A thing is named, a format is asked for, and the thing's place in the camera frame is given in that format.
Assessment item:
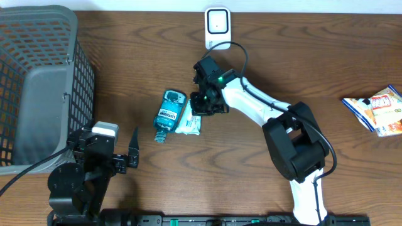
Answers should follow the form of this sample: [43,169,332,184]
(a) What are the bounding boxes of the teal wet wipes pack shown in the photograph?
[175,101,201,135]

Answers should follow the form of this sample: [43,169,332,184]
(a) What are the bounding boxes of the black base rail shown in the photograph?
[100,208,371,226]

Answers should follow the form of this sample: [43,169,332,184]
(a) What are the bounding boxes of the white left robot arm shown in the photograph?
[48,128,139,225]

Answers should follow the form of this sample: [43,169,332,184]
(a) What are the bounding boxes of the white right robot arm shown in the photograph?
[190,56,330,225]

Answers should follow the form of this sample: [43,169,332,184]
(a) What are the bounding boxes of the blue Listerine mouthwash bottle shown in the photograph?
[153,90,187,143]

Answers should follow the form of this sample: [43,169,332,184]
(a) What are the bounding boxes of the white barcode scanner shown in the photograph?
[204,7,231,50]

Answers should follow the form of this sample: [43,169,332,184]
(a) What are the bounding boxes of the grey plastic shopping basket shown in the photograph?
[1,5,95,175]

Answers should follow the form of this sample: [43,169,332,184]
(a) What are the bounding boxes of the yellow snack bag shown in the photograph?
[342,85,401,137]

